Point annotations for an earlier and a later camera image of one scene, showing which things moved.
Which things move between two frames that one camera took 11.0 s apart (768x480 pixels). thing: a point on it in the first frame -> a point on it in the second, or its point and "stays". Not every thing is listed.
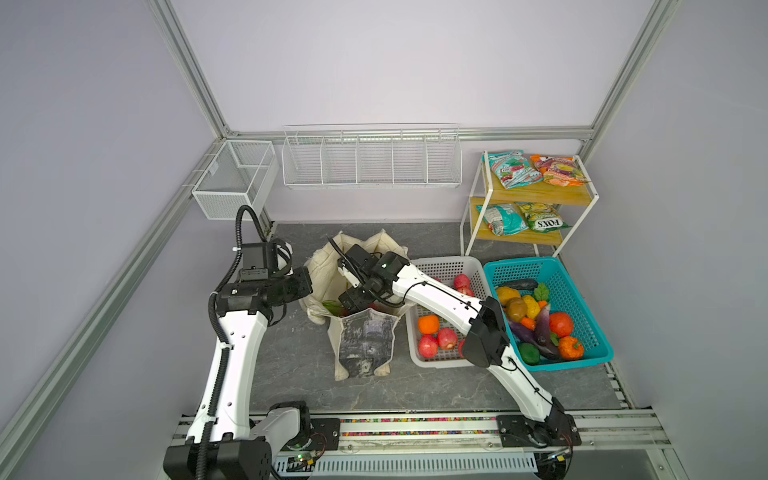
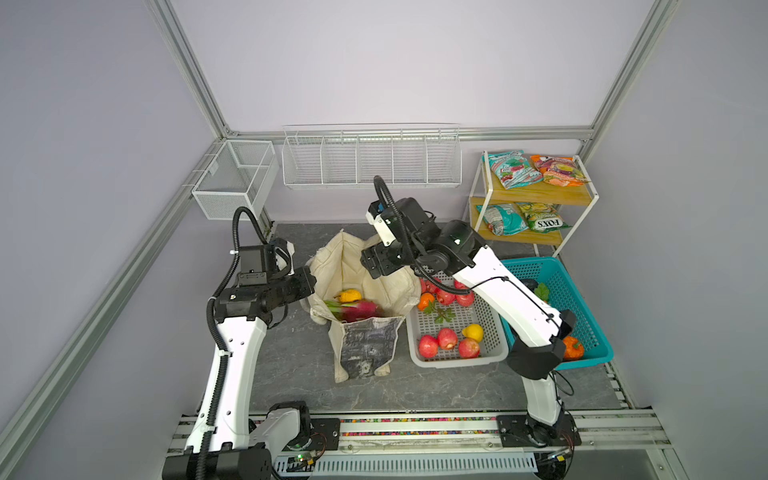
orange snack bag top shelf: [559, 171] stays
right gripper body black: [360, 296] -> [389, 259]
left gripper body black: [292, 286] stays
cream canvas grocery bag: [361, 338] stays
